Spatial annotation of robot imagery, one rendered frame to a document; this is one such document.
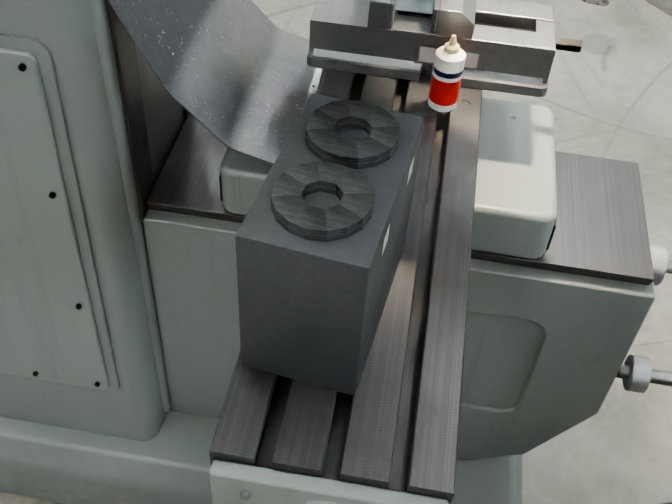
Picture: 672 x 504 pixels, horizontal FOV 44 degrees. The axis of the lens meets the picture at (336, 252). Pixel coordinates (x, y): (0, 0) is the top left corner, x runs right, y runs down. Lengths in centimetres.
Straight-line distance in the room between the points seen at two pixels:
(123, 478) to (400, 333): 96
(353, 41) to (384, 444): 63
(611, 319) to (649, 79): 194
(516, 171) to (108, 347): 75
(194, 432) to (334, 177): 104
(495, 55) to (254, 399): 63
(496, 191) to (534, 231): 8
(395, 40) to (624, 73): 206
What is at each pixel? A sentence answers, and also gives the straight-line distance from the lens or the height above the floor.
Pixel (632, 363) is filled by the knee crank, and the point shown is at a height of 57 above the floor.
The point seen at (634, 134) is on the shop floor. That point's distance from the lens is 293.
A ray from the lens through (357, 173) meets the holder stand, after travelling 76.
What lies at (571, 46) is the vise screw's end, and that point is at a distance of 128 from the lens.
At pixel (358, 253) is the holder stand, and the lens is 70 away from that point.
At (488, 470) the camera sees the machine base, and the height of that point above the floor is 20.
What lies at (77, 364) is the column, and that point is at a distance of 157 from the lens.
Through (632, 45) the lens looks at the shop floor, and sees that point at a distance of 339.
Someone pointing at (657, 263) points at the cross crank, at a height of 68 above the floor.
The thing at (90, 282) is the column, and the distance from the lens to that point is 139.
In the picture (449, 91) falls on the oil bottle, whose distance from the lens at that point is 116.
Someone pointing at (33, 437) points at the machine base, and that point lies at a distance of 177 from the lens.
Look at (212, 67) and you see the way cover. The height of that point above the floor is 96.
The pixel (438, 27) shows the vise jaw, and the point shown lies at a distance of 120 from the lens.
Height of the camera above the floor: 165
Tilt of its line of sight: 46 degrees down
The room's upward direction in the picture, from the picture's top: 4 degrees clockwise
